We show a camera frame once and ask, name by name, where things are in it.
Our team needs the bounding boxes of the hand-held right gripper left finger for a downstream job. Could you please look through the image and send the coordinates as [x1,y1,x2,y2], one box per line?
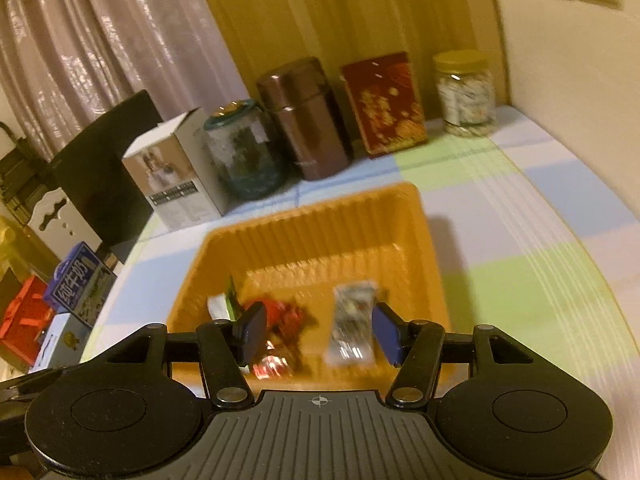
[82,305,268,408]

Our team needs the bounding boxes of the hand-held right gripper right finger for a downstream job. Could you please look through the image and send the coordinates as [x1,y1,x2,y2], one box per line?
[371,301,546,408]

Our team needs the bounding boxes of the red snack packet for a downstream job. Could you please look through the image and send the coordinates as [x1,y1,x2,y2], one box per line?
[250,352,296,381]
[240,300,283,333]

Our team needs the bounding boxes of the grey transparent snack packet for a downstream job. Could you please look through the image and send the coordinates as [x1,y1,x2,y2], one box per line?
[322,282,382,366]

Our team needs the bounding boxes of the small red candy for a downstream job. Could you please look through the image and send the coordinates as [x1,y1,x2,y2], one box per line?
[277,302,307,346]

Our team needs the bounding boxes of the white silver snack packet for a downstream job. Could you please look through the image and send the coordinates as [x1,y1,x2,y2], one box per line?
[207,275,246,322]

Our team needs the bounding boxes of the orange plastic tray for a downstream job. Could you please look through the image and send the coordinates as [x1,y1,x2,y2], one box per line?
[165,182,453,391]

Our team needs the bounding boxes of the light blue milk carton box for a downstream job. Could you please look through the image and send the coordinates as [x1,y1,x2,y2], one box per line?
[30,312,93,373]

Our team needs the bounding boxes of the red gift box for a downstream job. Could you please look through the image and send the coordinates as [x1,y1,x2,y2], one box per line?
[0,275,53,366]

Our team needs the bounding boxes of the dark blue milk carton box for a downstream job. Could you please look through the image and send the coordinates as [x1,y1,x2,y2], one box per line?
[42,241,118,328]

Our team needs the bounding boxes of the checked tablecloth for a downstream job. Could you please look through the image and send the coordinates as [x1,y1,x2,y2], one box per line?
[80,105,640,480]

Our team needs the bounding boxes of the white cardboard box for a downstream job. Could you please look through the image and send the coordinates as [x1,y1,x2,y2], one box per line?
[122,107,231,231]

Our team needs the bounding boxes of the dark green glass jar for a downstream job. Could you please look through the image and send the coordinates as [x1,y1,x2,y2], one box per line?
[202,100,288,201]

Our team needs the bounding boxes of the white chair back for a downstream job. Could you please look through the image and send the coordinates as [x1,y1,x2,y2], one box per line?
[22,187,83,256]

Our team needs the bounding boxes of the black glossy appliance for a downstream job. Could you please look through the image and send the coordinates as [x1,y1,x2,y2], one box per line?
[47,90,166,266]

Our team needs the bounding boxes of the brown metal thermos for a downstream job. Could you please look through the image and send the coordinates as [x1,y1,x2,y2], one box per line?
[256,56,356,182]

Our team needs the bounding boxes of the red gold printed box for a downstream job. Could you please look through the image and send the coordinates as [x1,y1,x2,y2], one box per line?
[340,51,430,160]

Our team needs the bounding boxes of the black folding rack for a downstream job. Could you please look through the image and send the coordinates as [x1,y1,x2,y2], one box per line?
[0,125,66,221]

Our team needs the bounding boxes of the yellow lid plastic jar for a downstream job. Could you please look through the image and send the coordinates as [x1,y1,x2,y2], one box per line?
[432,50,498,138]

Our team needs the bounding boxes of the wooden panel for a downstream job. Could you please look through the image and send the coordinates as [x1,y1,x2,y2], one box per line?
[187,0,511,126]

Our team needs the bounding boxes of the patterned sheer curtain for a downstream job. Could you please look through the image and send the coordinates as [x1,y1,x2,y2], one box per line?
[0,0,251,161]

